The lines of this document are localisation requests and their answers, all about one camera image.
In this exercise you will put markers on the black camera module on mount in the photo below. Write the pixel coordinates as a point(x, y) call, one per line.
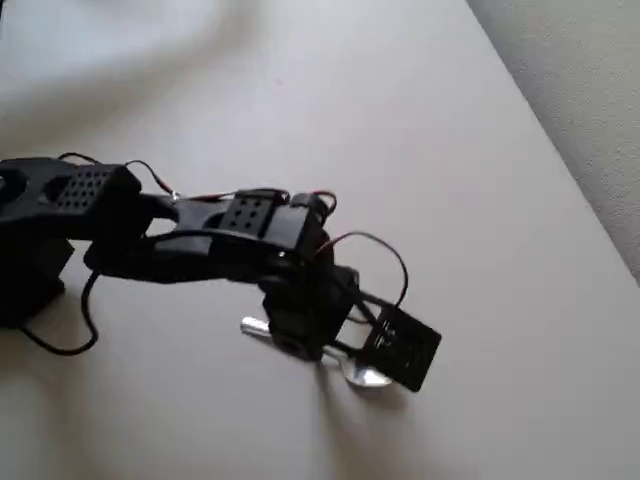
point(402, 350)

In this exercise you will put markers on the silver metal spoon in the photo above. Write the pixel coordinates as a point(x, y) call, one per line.
point(367, 379)

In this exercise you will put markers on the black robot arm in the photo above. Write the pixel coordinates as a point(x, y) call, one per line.
point(200, 245)

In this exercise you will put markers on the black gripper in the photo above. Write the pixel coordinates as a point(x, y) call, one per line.
point(295, 327)

